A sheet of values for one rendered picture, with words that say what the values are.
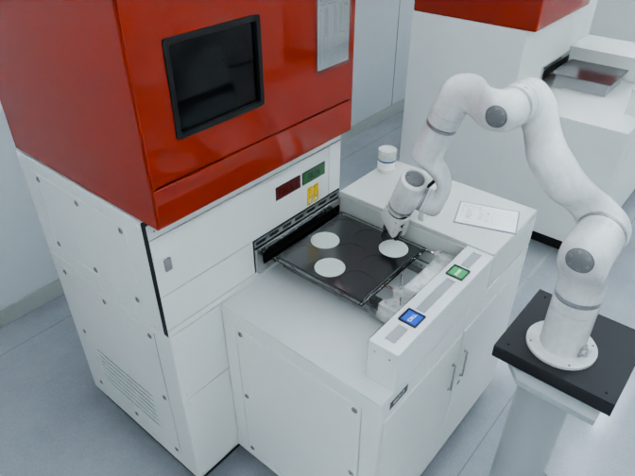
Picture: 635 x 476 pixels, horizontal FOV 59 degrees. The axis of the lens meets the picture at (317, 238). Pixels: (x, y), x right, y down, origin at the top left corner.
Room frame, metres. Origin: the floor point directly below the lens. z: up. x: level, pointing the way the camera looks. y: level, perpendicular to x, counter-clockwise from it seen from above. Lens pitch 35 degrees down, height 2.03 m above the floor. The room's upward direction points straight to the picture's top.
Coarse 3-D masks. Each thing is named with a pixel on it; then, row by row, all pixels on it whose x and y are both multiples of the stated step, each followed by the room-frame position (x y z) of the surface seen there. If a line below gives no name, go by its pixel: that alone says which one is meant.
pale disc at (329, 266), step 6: (330, 258) 1.49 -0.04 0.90; (318, 264) 1.45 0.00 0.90; (324, 264) 1.45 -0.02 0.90; (330, 264) 1.45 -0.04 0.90; (336, 264) 1.45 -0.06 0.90; (342, 264) 1.45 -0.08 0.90; (318, 270) 1.42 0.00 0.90; (324, 270) 1.42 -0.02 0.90; (330, 270) 1.42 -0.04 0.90; (336, 270) 1.42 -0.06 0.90; (342, 270) 1.42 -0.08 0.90; (324, 276) 1.39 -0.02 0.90; (330, 276) 1.39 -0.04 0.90
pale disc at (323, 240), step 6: (318, 234) 1.62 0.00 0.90; (324, 234) 1.62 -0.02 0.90; (330, 234) 1.62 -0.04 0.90; (312, 240) 1.59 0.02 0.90; (318, 240) 1.59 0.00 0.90; (324, 240) 1.59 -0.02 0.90; (330, 240) 1.59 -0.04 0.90; (336, 240) 1.59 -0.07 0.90; (318, 246) 1.55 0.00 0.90; (324, 246) 1.55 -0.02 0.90; (330, 246) 1.55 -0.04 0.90
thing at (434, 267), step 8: (432, 264) 1.47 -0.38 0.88; (440, 264) 1.47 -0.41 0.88; (424, 272) 1.43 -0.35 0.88; (432, 272) 1.43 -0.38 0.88; (416, 280) 1.39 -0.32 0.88; (424, 280) 1.39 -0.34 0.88; (408, 288) 1.35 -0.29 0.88; (416, 288) 1.35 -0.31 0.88; (376, 312) 1.25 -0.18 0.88; (384, 320) 1.23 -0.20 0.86
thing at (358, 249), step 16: (336, 224) 1.69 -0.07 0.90; (352, 224) 1.69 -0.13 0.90; (304, 240) 1.59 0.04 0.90; (352, 240) 1.59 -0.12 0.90; (368, 240) 1.59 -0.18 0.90; (384, 240) 1.59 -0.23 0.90; (400, 240) 1.59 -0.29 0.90; (288, 256) 1.50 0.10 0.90; (304, 256) 1.50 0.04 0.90; (320, 256) 1.50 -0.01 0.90; (336, 256) 1.50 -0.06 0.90; (352, 256) 1.50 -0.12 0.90; (368, 256) 1.50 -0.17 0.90; (384, 256) 1.50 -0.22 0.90; (352, 272) 1.41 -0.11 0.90; (368, 272) 1.41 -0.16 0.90; (384, 272) 1.41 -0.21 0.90; (352, 288) 1.33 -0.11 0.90; (368, 288) 1.33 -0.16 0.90
